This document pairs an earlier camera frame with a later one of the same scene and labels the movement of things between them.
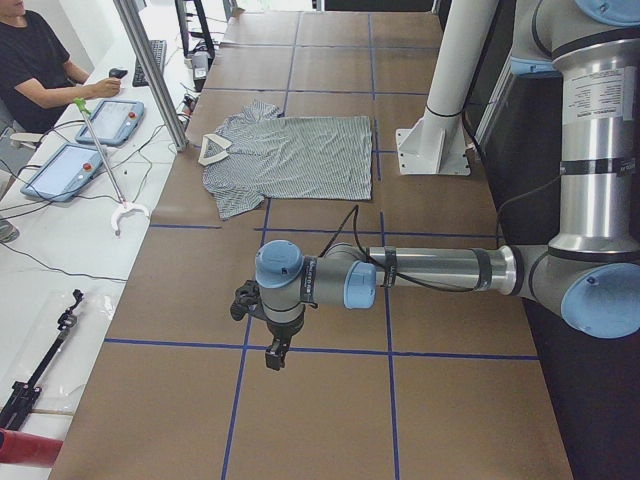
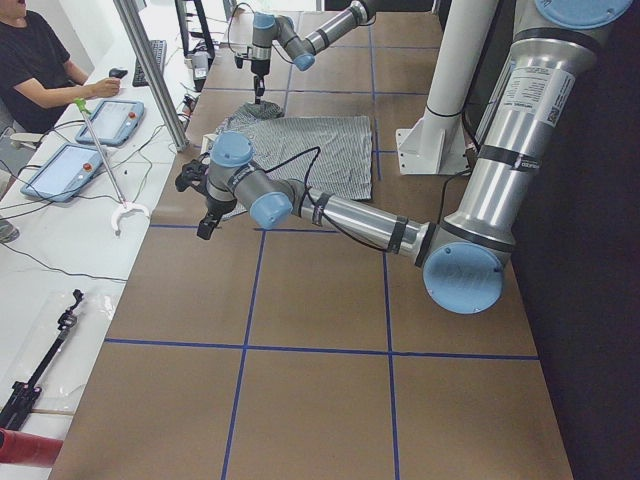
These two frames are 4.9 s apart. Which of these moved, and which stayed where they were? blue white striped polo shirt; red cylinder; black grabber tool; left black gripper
Moved: left black gripper
Stayed: blue white striped polo shirt; red cylinder; black grabber tool
